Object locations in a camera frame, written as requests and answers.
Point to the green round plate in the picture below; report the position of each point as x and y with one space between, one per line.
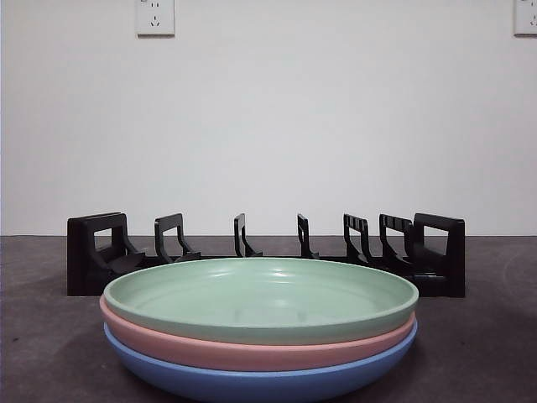
251 285

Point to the pink round plate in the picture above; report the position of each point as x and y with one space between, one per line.
251 357

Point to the blue round plate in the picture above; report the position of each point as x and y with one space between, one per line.
251 386

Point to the black plastic plate rack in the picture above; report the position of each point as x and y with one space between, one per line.
77 260

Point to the white wall socket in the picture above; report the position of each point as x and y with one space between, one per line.
526 19
155 19

